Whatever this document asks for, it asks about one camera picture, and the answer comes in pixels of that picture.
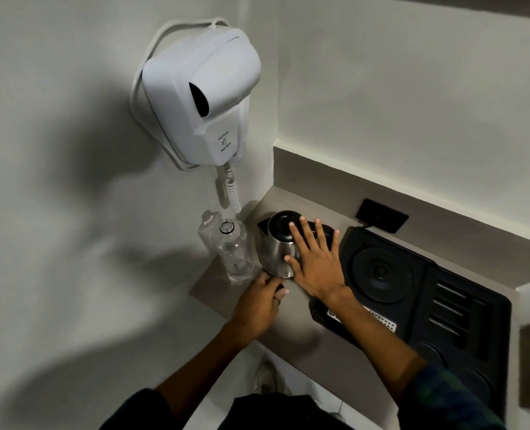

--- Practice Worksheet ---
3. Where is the white wall-mounted hair dryer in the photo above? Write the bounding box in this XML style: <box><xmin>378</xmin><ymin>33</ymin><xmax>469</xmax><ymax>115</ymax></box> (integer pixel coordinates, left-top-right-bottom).
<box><xmin>141</xmin><ymin>26</ymin><xmax>262</xmax><ymax>167</ymax></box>

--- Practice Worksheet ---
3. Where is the black plastic tray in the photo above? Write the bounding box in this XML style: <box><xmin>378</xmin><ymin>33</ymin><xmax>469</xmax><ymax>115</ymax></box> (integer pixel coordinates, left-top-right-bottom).
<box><xmin>308</xmin><ymin>225</ymin><xmax>512</xmax><ymax>420</ymax></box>

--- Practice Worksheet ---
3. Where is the clear plastic bottle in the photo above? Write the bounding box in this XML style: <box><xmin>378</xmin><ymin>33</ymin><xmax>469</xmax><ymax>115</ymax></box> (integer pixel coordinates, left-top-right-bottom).
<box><xmin>212</xmin><ymin>219</ymin><xmax>253</xmax><ymax>284</ymax></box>

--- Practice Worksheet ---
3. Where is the person's left hand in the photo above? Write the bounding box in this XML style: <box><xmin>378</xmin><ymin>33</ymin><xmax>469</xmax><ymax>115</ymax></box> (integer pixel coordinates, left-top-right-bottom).
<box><xmin>227</xmin><ymin>271</ymin><xmax>290</xmax><ymax>342</ymax></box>

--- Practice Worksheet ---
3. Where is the white shoe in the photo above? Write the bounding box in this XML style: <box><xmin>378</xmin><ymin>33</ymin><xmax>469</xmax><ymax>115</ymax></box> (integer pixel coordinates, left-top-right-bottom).
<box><xmin>252</xmin><ymin>361</ymin><xmax>278</xmax><ymax>395</ymax></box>

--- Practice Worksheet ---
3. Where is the person's black garment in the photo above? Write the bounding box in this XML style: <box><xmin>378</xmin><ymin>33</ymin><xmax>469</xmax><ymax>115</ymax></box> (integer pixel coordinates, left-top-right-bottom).
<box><xmin>217</xmin><ymin>393</ymin><xmax>356</xmax><ymax>430</ymax></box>

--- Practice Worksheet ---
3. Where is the round black kettle base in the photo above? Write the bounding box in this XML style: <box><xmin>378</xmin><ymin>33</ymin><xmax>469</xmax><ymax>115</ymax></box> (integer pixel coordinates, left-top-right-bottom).
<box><xmin>351</xmin><ymin>246</ymin><xmax>421</xmax><ymax>305</ymax></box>

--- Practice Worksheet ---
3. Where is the white hair dryer wall holder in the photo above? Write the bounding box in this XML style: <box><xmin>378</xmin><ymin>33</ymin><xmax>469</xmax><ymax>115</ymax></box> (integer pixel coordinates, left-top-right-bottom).
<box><xmin>129</xmin><ymin>18</ymin><xmax>230</xmax><ymax>172</ymax></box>

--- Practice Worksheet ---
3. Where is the white coiled cord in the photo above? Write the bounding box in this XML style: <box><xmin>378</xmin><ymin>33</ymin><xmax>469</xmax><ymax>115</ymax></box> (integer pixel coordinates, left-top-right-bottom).
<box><xmin>215</xmin><ymin>160</ymin><xmax>243</xmax><ymax>215</ymax></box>

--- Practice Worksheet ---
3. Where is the stainless steel electric kettle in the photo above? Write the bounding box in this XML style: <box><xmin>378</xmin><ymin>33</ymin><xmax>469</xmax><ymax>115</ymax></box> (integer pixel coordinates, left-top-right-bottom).
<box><xmin>256</xmin><ymin>210</ymin><xmax>338</xmax><ymax>279</ymax></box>

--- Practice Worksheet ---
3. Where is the black wall socket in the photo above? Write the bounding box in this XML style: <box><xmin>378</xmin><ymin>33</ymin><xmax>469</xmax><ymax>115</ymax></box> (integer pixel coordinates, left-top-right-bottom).
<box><xmin>355</xmin><ymin>198</ymin><xmax>410</xmax><ymax>234</ymax></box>

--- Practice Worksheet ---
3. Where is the person's right hand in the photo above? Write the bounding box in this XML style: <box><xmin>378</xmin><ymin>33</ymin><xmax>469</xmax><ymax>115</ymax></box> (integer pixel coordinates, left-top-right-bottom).
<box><xmin>284</xmin><ymin>216</ymin><xmax>353</xmax><ymax>305</ymax></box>

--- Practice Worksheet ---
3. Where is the person's left forearm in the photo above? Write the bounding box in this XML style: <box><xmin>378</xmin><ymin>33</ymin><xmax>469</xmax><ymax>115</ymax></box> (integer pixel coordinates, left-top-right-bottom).
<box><xmin>155</xmin><ymin>322</ymin><xmax>261</xmax><ymax>414</ymax></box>

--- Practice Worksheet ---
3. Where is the person's right forearm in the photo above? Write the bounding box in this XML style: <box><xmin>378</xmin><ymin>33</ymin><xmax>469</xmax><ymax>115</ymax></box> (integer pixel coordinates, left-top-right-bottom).
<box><xmin>325</xmin><ymin>287</ymin><xmax>428</xmax><ymax>401</ymax></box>

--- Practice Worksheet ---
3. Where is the white dotted label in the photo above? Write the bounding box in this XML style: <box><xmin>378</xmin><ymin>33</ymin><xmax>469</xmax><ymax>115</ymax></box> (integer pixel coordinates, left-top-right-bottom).
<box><xmin>326</xmin><ymin>306</ymin><xmax>398</xmax><ymax>334</ymax></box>

